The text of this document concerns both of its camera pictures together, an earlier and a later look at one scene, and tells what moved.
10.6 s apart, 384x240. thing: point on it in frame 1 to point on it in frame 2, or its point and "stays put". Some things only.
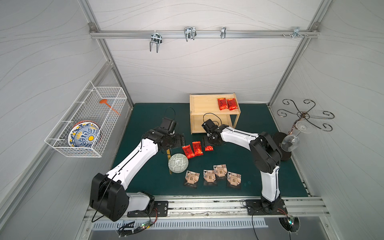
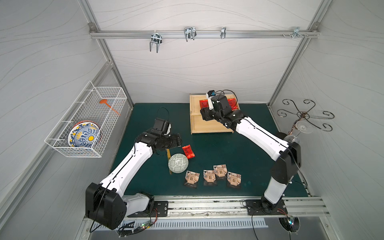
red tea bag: (232, 103) stays put
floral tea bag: (220, 170) stays put
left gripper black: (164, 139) stays put
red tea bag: (188, 151) stays put
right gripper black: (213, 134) to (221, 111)
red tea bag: (197, 148) to (204, 103)
